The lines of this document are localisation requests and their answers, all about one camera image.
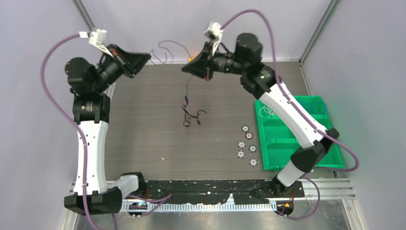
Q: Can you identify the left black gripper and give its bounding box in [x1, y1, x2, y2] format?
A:
[94, 44, 151, 92]

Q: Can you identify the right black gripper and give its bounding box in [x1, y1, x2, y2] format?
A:
[181, 41, 247, 82]

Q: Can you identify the purple wire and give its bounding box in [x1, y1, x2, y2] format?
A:
[149, 40, 194, 110]

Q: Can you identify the black wire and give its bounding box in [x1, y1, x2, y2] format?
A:
[181, 95, 207, 128]

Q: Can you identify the white wire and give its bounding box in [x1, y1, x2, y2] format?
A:
[258, 105, 277, 118]

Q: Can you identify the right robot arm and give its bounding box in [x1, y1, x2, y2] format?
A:
[181, 33, 339, 197]

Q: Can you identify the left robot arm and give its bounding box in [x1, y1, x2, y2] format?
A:
[64, 44, 151, 215]

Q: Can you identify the blue poker chip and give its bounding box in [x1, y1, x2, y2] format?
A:
[249, 145, 257, 153]
[237, 150, 245, 159]
[238, 141, 246, 149]
[249, 158, 258, 167]
[241, 125, 249, 132]

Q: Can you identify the brown poker chip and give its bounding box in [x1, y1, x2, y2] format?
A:
[245, 132, 253, 140]

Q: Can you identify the green compartment bin tray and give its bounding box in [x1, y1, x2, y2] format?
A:
[255, 100, 346, 171]

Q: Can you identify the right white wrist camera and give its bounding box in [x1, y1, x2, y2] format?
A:
[203, 22, 223, 55]

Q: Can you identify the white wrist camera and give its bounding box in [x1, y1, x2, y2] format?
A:
[203, 22, 223, 55]
[79, 28, 113, 57]

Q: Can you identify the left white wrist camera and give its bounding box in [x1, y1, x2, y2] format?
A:
[79, 28, 113, 57]

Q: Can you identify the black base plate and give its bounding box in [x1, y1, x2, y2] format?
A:
[131, 179, 305, 205]

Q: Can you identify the aluminium rail frame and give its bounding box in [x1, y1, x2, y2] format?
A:
[87, 178, 355, 215]

